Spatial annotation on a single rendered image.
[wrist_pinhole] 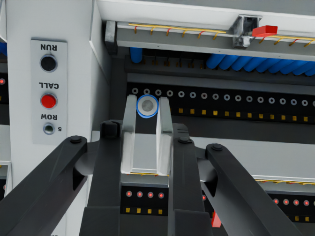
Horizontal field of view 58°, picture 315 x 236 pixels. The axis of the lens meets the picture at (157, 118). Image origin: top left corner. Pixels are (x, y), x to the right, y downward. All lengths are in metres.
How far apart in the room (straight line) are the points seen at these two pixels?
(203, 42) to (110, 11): 0.12
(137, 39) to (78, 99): 0.11
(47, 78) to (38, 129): 0.06
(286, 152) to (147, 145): 0.18
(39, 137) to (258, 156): 0.27
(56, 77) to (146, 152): 0.14
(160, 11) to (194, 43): 0.06
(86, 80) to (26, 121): 0.09
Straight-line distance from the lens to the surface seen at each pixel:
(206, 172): 0.16
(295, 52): 0.43
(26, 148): 0.38
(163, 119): 0.18
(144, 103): 0.22
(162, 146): 0.17
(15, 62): 0.37
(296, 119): 0.56
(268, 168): 0.40
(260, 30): 0.31
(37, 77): 0.36
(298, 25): 0.40
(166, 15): 0.36
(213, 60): 0.45
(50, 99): 0.35
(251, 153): 0.39
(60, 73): 0.35
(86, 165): 0.16
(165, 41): 0.38
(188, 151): 0.15
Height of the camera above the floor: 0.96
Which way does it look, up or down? 12 degrees up
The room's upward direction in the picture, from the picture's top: 176 degrees counter-clockwise
